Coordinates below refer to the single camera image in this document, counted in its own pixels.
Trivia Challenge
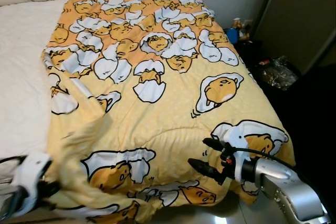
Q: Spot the black bedside table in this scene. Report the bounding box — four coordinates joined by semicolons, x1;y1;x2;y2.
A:
234;38;274;86

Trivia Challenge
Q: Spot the small blue container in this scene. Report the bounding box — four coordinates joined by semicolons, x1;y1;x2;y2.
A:
226;27;240;44

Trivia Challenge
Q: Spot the white quilted mattress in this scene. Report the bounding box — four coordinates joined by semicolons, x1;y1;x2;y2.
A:
0;0;71;164

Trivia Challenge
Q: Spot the clear plastic bag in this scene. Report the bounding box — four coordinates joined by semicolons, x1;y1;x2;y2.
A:
258;56;301;91

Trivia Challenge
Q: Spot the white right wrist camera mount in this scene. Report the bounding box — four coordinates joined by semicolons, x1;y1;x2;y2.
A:
220;130;253;183

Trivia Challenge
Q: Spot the grey sliding wardrobe door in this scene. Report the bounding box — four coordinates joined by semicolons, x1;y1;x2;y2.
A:
252;0;336;75

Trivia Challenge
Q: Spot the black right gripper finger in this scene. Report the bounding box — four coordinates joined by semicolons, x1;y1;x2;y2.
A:
187;158;224;180
203;138;227;154

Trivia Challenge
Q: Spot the yellow cartoon egg blanket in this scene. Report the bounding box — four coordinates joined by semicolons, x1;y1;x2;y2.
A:
42;0;296;224

